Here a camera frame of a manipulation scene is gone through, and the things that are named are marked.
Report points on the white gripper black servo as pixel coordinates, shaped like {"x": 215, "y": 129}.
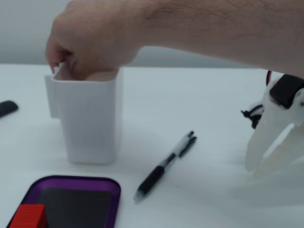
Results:
{"x": 273, "y": 107}

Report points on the red textured cube block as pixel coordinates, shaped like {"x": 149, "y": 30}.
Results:
{"x": 29, "y": 216}

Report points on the bare human forearm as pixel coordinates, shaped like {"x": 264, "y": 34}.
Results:
{"x": 213, "y": 28}

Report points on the white plastic box container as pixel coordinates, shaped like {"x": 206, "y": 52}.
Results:
{"x": 90, "y": 118}

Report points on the bare human hand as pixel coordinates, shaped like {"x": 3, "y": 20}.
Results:
{"x": 95, "y": 35}

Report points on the black clear gel pen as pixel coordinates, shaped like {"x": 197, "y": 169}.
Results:
{"x": 154, "y": 175}

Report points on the purple metal tray black pad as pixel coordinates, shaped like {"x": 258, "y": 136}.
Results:
{"x": 76, "y": 204}

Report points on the black rounded flat object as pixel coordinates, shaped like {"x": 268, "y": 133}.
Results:
{"x": 7, "y": 107}

